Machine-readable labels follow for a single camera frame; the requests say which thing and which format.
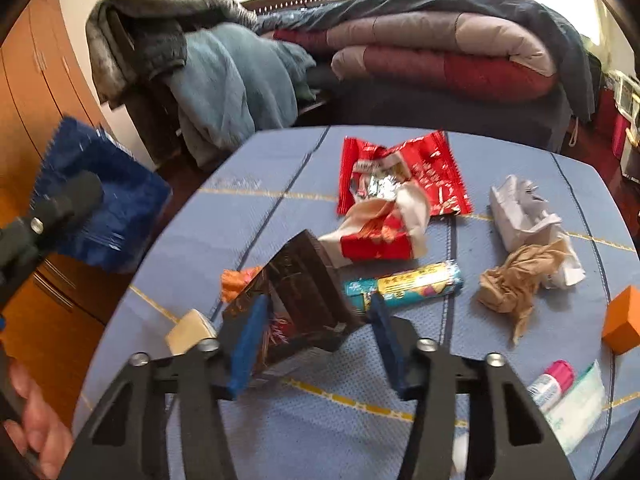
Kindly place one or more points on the beige small box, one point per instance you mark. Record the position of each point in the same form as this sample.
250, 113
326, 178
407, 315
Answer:
188, 332

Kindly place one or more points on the colourful candy tube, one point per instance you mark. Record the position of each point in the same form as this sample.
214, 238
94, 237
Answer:
403, 289

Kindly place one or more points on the orange cube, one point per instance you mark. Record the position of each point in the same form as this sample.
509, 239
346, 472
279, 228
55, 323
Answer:
621, 328

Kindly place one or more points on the red storage box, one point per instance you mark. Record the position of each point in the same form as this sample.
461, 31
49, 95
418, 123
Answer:
610, 123

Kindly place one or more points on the pink red folded quilt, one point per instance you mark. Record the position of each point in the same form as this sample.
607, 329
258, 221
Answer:
474, 55

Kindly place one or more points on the white tube pink cap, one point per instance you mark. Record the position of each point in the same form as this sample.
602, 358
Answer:
549, 387

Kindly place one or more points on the bed with dark headboard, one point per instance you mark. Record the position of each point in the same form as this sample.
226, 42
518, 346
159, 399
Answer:
541, 123

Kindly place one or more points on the white storage crate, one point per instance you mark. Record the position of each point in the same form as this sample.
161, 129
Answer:
626, 94

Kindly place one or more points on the dark snack box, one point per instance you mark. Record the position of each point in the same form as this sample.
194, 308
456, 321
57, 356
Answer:
309, 315

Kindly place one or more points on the red white snack bag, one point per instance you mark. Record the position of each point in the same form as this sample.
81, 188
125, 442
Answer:
377, 229

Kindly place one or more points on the white green wipes pack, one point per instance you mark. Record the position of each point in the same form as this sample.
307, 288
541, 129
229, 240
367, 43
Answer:
577, 412

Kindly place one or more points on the blue patterned duvet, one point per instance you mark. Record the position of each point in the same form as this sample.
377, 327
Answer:
558, 35

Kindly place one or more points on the white paper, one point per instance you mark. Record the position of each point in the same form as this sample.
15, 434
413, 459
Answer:
523, 217

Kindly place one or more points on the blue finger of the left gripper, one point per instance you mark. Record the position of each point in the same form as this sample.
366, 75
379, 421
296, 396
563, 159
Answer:
119, 200

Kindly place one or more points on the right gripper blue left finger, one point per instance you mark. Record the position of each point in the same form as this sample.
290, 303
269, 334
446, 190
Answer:
125, 436

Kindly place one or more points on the red snack wrapper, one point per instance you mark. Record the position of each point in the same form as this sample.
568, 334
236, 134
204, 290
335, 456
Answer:
373, 171

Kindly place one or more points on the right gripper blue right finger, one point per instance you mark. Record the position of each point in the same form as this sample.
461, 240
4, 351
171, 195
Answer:
508, 436

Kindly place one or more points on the person's left hand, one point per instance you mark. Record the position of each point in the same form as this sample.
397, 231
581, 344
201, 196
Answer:
40, 430

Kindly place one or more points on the brown tissue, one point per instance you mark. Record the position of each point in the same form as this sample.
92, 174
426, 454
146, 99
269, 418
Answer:
510, 289

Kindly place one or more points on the orange peel scrap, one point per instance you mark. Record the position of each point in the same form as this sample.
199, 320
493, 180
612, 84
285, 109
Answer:
232, 282

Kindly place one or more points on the dark puffer jacket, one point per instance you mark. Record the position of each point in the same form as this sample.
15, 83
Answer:
151, 47

